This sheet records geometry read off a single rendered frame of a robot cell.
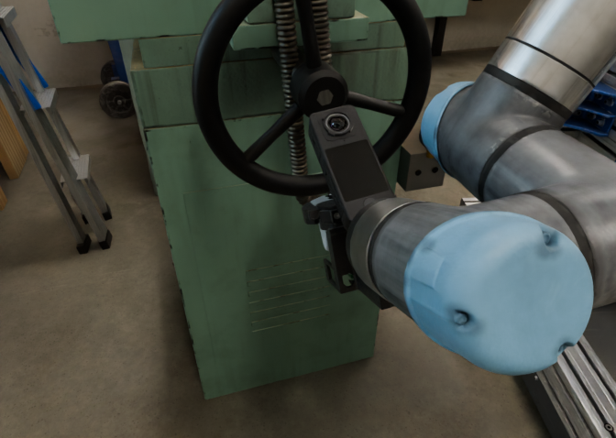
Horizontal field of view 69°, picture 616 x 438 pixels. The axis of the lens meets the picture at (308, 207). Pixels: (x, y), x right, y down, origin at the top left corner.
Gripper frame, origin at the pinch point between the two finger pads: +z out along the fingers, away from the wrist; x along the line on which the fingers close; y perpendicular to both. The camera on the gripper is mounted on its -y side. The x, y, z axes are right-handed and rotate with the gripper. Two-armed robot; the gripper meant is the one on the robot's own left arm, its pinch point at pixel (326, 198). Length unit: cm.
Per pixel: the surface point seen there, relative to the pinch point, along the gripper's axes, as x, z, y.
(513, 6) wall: 236, 266, -82
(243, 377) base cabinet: -16, 51, 45
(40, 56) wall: -99, 251, -89
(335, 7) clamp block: 6.4, 3.8, -22.8
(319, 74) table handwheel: 1.0, -3.2, -14.1
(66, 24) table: -26.6, 11.5, -27.4
